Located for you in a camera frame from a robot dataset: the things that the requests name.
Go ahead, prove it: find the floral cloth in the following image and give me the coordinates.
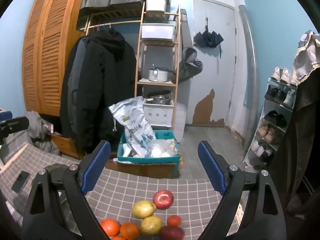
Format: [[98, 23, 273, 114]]
[[293, 30, 320, 87]]

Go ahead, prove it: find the white shoe rack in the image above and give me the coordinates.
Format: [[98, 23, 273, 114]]
[[243, 77, 298, 171]]

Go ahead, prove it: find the white storage drawer box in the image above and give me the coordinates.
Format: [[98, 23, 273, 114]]
[[140, 24, 176, 42]]

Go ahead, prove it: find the teal plastic crate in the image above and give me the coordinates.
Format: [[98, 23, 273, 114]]
[[117, 130, 182, 165]]

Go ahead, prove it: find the blue-grey jacket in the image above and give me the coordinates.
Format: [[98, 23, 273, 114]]
[[67, 36, 90, 120]]

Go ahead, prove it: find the steel pot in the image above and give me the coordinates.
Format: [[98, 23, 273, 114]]
[[146, 90, 172, 105]]

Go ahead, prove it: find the dark glass scalloped plate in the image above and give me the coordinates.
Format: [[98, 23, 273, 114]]
[[44, 163, 75, 180]]

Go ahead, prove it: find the silver pipe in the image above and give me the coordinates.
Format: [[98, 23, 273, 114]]
[[238, 5, 260, 151]]

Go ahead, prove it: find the white plastic bin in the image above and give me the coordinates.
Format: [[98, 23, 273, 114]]
[[146, 0, 167, 13]]

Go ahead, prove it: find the brown coat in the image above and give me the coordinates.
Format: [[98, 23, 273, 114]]
[[270, 65, 320, 215]]

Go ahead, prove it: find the bright red apple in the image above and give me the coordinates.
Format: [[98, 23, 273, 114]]
[[153, 190, 174, 210]]

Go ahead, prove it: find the black smartphone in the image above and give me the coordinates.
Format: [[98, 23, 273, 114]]
[[11, 171, 31, 193]]

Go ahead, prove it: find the wooden louvered wardrobe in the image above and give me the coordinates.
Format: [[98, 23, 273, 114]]
[[22, 0, 91, 117]]

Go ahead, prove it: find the wooden drawer box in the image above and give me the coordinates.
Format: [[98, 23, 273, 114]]
[[51, 133, 83, 160]]

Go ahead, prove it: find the black hooded jacket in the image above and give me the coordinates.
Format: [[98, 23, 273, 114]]
[[59, 27, 137, 153]]

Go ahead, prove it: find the white door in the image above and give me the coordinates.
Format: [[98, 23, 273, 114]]
[[192, 0, 237, 128]]

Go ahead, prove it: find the grey clothes pile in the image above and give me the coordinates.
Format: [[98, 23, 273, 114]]
[[25, 111, 61, 156]]

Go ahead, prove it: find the small tangerine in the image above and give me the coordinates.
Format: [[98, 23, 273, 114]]
[[167, 215, 182, 227]]

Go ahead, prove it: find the white printed rice bag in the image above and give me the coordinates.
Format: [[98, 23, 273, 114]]
[[109, 96, 157, 156]]

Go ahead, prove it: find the group of assorted shoes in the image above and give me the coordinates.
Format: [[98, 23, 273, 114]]
[[250, 66, 299, 170]]

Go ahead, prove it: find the white pot with lid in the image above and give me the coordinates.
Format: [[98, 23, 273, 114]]
[[149, 67, 176, 82]]

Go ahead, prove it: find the folded dark blue umbrella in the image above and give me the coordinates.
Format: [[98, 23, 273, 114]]
[[194, 31, 224, 58]]

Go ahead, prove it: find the clear plastic bag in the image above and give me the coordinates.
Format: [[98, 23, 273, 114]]
[[145, 139, 178, 158]]

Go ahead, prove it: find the dark red apple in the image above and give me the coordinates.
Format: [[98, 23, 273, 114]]
[[159, 226, 185, 240]]

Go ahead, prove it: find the cardboard box under crate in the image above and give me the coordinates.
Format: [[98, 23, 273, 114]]
[[106, 158, 181, 180]]

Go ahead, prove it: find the yellow-green pear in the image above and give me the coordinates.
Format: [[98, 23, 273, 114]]
[[139, 216, 163, 235], [132, 200, 157, 219]]

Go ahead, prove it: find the wooden shelf rack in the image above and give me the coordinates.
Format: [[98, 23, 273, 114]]
[[85, 4, 181, 128]]

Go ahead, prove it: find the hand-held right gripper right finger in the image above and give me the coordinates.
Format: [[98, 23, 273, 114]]
[[197, 141, 287, 240]]

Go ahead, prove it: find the grey hanging fabric bag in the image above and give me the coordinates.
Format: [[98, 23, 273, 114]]
[[179, 9, 203, 83]]

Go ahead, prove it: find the grey checked tablecloth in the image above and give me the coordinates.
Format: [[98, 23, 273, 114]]
[[0, 144, 250, 240]]

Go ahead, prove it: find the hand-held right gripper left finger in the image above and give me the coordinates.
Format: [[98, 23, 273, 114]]
[[21, 140, 112, 240]]

